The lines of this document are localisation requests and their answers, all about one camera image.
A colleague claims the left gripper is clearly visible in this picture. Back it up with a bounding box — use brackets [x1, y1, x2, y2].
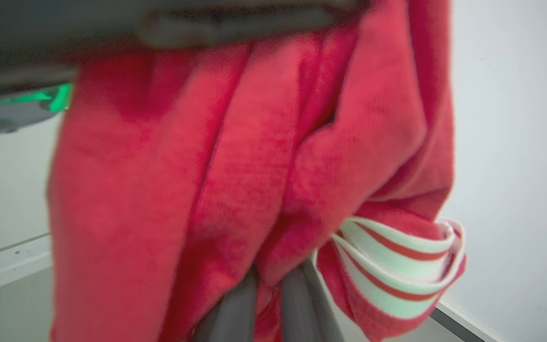
[0, 0, 367, 139]

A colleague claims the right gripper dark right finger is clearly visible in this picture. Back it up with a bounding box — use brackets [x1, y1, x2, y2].
[280, 259, 346, 342]

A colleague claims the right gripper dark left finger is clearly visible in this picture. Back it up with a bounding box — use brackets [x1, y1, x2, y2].
[195, 268, 258, 342]

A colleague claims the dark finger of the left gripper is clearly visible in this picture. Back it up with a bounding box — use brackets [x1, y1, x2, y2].
[138, 6, 352, 49]

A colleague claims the red garment with white stripes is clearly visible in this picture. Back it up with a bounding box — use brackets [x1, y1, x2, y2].
[47, 0, 467, 342]

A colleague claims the white baseboard with black gap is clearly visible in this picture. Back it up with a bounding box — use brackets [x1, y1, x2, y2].
[431, 298, 509, 342]

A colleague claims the plain white baseboard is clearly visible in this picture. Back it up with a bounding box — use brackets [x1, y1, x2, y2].
[0, 232, 54, 299]

